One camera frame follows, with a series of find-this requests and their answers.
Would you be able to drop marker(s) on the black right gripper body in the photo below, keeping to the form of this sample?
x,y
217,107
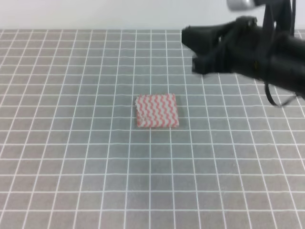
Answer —
x,y
247,50

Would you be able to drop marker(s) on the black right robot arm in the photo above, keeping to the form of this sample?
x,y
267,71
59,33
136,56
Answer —
x,y
287,61

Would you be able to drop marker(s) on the pink white wavy striped towel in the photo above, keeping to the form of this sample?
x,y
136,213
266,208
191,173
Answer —
x,y
157,110

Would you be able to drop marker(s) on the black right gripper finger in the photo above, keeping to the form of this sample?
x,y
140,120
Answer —
x,y
202,38
210,63

